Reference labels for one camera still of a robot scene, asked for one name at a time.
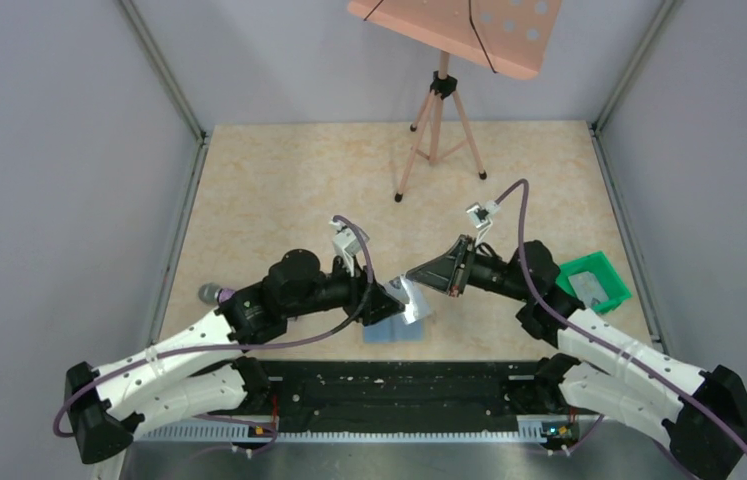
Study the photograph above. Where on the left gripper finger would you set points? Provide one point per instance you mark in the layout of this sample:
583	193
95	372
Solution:
381	300
371	318

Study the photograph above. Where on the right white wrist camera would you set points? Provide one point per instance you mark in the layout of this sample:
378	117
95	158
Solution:
482	217

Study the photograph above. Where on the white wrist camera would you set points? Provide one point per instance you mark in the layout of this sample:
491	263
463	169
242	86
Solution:
482	217
346	246

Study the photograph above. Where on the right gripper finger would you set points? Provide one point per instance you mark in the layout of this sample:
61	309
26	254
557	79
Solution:
453	259
438	280

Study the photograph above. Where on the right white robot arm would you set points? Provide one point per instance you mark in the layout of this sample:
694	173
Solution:
699	417

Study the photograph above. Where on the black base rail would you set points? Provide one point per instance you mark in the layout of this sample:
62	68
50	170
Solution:
403	397

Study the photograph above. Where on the beige card holder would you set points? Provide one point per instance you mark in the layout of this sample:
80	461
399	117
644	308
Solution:
393	331

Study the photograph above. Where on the purple glitter microphone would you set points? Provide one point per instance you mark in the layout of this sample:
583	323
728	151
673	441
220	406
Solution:
214	294

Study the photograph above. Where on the green plastic bin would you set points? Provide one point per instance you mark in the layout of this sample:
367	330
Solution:
601	266

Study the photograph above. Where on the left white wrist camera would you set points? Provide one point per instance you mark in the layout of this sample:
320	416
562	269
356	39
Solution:
346	246

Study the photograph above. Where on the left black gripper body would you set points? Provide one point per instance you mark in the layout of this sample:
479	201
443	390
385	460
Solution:
342	289

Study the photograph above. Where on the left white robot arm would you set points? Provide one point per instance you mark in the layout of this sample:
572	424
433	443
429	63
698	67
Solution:
206	367

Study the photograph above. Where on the card in green bin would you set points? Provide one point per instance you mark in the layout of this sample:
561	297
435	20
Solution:
588	289

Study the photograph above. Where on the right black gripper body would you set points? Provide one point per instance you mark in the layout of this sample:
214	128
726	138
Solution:
488	273

